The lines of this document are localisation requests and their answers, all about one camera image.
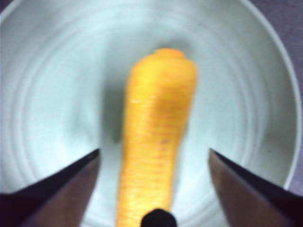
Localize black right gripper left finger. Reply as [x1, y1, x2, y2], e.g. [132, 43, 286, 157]
[0, 148, 100, 227]

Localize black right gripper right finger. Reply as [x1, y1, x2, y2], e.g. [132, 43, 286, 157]
[209, 148, 303, 227]

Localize yellow corn cob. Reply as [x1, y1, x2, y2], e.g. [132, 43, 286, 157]
[115, 48, 199, 227]

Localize pale green electric steamer pot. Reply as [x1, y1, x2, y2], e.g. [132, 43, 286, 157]
[0, 0, 302, 227]

